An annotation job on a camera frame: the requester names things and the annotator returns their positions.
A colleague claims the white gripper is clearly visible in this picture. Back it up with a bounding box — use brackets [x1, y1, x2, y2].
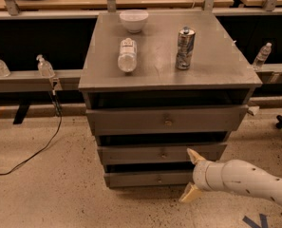
[179, 148, 224, 203]

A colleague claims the grey drawer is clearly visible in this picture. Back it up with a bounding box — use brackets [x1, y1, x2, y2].
[98, 142, 227, 165]
[104, 170, 192, 188]
[86, 105, 248, 136]

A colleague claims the grey bottom drawer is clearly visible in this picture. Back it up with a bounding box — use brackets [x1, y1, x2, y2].
[104, 170, 192, 188]

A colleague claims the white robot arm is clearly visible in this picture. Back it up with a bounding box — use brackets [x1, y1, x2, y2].
[179, 148, 282, 206]

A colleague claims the white bowl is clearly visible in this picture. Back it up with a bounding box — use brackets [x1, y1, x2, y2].
[120, 9, 149, 33]

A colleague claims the black power cable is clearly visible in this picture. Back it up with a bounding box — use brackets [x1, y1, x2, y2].
[0, 88, 63, 178]

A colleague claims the silver energy drink can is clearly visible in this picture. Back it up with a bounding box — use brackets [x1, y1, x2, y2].
[176, 27, 196, 70]

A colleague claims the grey drawer cabinet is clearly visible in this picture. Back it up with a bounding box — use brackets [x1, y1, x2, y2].
[79, 10, 261, 174]

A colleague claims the small upright water bottle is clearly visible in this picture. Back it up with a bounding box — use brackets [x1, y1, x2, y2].
[253, 43, 272, 70]

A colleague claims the grey metal rail shelf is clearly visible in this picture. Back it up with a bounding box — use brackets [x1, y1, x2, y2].
[0, 69, 82, 93]

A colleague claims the clear plastic water bottle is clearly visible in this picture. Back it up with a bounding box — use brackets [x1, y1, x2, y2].
[118, 38, 137, 73]

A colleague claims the grey top drawer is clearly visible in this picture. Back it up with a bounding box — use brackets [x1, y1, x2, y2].
[86, 105, 248, 136]

